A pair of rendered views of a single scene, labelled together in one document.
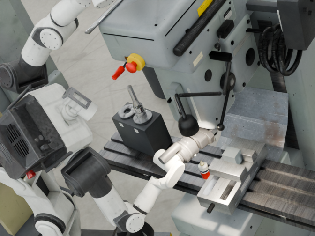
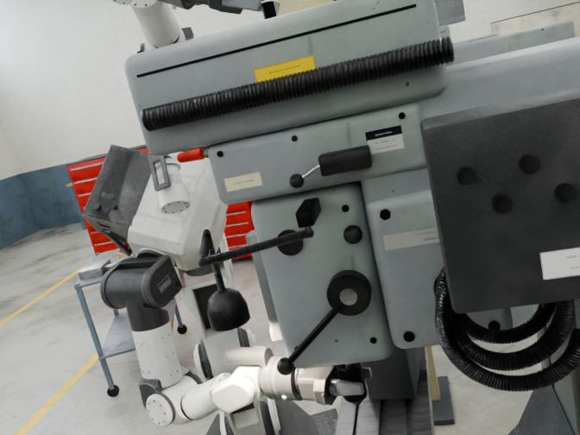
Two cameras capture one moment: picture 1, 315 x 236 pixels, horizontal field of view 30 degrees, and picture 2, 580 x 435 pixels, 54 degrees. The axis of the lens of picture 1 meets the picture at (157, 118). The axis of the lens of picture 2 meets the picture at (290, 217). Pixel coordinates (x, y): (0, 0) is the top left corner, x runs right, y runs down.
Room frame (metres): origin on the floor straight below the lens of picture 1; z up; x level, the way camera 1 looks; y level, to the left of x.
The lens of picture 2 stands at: (1.16, -0.95, 1.80)
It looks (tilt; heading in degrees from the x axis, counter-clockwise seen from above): 13 degrees down; 55
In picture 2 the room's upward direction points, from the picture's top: 13 degrees counter-clockwise
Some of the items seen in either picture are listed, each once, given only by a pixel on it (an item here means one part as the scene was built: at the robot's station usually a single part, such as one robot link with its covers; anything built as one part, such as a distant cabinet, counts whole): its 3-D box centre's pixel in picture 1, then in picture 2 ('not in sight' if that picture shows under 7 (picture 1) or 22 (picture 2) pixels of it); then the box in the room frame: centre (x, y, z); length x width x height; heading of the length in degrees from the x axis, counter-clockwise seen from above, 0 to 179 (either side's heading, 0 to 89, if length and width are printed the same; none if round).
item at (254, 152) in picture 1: (232, 171); not in sight; (1.68, -0.20, 1.01); 0.35 x 0.15 x 0.11; 132
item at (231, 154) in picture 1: (232, 156); not in sight; (1.70, -0.22, 1.07); 0.06 x 0.05 x 0.06; 42
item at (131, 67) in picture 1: (131, 66); not in sight; (1.58, 0.01, 1.76); 0.04 x 0.03 x 0.04; 41
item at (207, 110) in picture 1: (195, 81); (328, 263); (1.75, -0.18, 1.47); 0.21 x 0.19 x 0.32; 41
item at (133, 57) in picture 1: (136, 62); not in sight; (1.60, -0.01, 1.76); 0.06 x 0.02 x 0.06; 41
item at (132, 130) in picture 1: (141, 129); (390, 343); (2.11, 0.09, 1.06); 0.22 x 0.12 x 0.20; 34
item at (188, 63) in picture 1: (185, 31); (324, 145); (1.78, -0.21, 1.68); 0.34 x 0.24 x 0.10; 131
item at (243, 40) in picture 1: (219, 50); (435, 247); (1.88, -0.33, 1.47); 0.24 x 0.19 x 0.26; 41
